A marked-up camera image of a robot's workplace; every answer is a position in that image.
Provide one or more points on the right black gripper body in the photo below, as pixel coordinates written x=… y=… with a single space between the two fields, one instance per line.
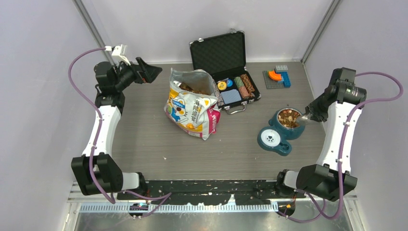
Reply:
x=318 y=108

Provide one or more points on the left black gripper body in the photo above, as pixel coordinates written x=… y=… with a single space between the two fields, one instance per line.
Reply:
x=127 y=76

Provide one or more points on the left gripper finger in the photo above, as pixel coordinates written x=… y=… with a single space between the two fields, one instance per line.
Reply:
x=143 y=79
x=145 y=69

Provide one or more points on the pet food bag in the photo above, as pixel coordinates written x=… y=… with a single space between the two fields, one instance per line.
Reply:
x=192 y=102

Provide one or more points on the metal food scoop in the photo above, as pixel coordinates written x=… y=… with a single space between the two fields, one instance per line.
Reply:
x=304 y=119

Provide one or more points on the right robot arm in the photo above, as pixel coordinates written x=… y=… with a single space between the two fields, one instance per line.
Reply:
x=329 y=178

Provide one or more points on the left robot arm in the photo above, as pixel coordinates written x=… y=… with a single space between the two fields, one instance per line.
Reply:
x=95 y=170

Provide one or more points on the teal double pet bowl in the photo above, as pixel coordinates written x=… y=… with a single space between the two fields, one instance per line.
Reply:
x=281 y=129

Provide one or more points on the toy brick assembly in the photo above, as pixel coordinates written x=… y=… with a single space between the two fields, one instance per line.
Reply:
x=277 y=78

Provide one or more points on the yellow dealer button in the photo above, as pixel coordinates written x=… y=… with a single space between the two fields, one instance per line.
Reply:
x=222 y=85

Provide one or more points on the black poker chip case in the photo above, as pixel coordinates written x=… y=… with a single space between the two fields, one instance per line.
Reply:
x=224 y=58

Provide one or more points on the blue playing card deck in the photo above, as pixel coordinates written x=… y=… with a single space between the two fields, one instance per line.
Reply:
x=231 y=96

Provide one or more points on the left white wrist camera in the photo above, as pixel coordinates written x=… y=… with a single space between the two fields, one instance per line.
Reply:
x=118 y=53

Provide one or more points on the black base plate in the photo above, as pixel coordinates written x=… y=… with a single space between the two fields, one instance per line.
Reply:
x=211 y=192

